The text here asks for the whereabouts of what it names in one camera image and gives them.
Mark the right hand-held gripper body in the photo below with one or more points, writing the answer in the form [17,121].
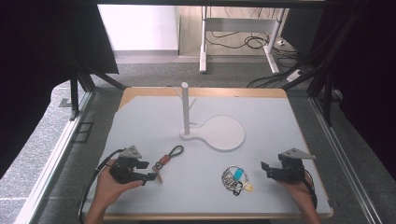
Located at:
[291,169]

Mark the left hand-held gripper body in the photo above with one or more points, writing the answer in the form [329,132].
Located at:
[124,172]

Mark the person's right hand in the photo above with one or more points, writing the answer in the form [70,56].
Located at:
[295,193]

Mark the person's left hand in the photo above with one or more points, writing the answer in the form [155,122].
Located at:
[107,189]

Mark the white table mat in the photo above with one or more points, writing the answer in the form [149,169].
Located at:
[199,180]

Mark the white key holder stand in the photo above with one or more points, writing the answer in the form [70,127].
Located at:
[222,133]

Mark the black metal stand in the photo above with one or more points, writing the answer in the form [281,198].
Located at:
[74,93]
[327,93]

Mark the white power strip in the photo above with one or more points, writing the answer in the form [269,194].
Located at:
[294,75]

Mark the black curtain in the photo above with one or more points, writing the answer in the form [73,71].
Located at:
[367,77]
[40,62]

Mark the aluminium rail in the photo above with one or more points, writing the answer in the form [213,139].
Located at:
[53,161]
[339,155]

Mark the white desk frame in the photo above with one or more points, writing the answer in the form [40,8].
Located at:
[239,24]

